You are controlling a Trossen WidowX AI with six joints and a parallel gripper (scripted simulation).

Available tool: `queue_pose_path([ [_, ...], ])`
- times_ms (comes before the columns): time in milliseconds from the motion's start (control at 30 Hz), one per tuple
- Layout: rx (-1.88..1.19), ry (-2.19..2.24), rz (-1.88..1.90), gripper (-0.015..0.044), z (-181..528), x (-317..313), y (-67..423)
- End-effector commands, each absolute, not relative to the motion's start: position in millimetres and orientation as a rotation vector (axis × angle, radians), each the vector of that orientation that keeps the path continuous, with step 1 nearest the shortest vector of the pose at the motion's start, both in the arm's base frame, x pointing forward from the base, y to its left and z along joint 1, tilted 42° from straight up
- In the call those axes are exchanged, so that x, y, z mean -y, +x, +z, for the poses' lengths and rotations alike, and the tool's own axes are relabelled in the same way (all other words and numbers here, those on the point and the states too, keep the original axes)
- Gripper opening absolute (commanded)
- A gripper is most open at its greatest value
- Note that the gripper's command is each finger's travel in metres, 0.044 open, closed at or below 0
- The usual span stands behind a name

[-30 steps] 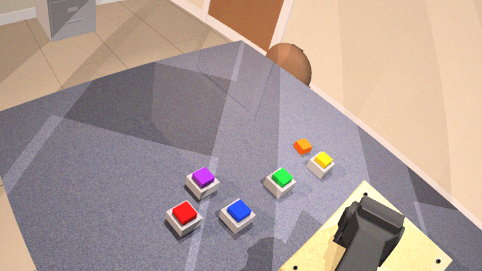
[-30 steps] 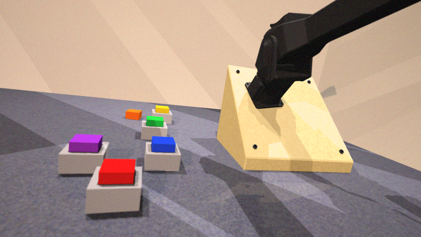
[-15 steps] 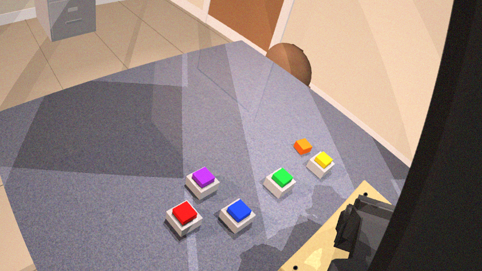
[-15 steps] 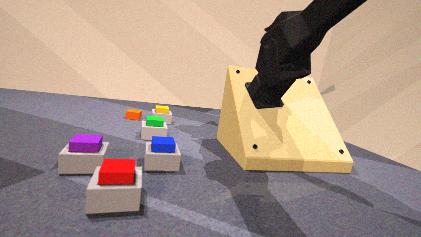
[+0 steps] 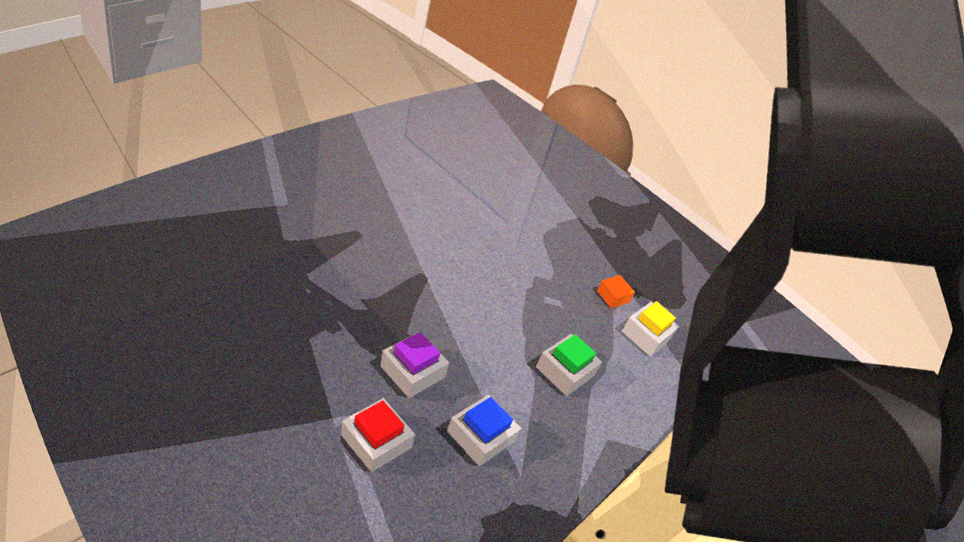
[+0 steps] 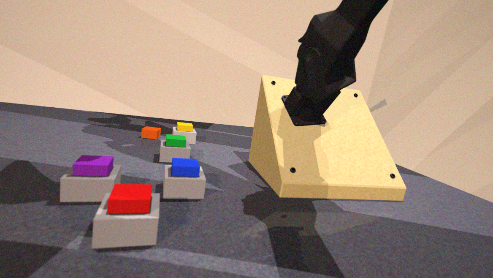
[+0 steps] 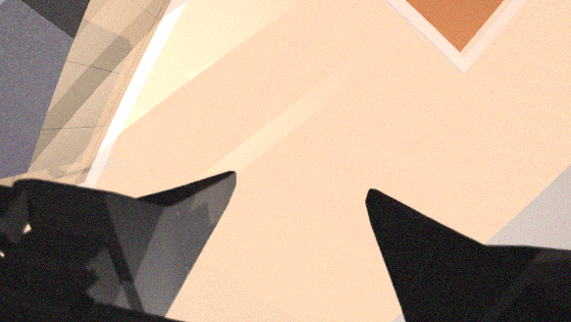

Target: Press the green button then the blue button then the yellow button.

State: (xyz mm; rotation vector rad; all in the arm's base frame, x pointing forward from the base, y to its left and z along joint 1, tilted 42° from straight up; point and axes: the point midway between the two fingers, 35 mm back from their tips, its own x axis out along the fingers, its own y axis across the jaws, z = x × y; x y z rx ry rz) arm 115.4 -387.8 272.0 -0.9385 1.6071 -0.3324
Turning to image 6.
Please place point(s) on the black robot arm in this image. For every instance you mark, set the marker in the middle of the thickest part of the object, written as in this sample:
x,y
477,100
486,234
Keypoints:
x,y
326,59

